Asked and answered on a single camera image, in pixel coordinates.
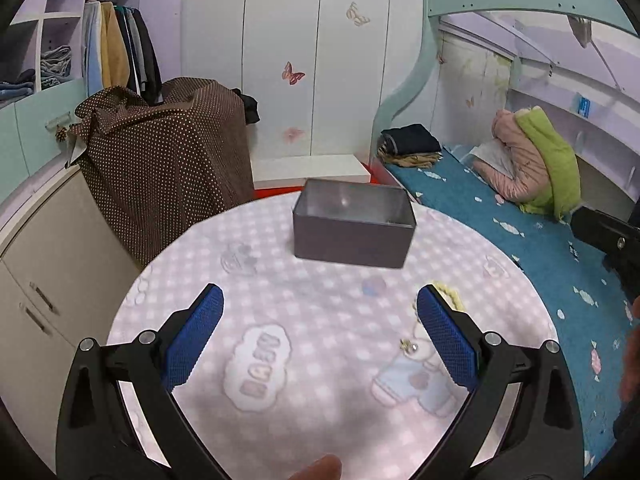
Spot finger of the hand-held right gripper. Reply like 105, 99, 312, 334
571, 206, 640, 266

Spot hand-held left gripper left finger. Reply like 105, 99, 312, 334
56, 283, 226, 480

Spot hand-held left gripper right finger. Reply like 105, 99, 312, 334
410, 284, 585, 480

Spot pale yellow bead bracelet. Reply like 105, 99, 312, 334
432, 281, 463, 311

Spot grey metal box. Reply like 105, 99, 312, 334
292, 178, 418, 270

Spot person's right hand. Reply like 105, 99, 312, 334
619, 296, 640, 403

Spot person's left hand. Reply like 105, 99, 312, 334
290, 454, 343, 480

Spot green blanket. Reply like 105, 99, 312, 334
512, 106, 582, 221

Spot blue patterned bed sheet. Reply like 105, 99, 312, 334
385, 142, 640, 480

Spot pink jacket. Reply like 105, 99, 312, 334
472, 107, 553, 203

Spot beige low cabinet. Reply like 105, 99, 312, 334
0, 165, 143, 461

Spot folded tan clothes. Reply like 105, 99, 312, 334
377, 147, 443, 170

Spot brown polka dot cloth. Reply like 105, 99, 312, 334
67, 77, 256, 268

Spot folded dark clothes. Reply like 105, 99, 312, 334
381, 124, 443, 156

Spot white low platform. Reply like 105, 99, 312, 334
250, 154, 372, 186

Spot black cloth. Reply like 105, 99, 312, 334
232, 87, 261, 125

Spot teal front drawer unit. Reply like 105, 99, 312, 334
0, 77, 88, 211

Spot dark pink butterfly sticker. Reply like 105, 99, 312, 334
281, 61, 306, 86

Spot dark hanging clothes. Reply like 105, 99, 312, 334
115, 5, 163, 106

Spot tan hanging coat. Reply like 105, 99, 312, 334
100, 1, 131, 92

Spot folded dark blue jeans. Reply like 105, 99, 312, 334
0, 70, 37, 106

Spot light blue hanging shirt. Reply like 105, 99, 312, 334
82, 1, 103, 96

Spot folded light blue jeans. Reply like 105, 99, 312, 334
40, 46, 73, 78

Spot beige butterfly sticker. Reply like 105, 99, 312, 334
346, 2, 372, 27

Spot white wardrobe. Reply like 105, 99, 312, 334
180, 0, 426, 171

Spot lilac open shelf unit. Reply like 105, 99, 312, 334
0, 0, 146, 111

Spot metal cabinet handle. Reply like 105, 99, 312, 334
20, 305, 53, 336
30, 282, 60, 315

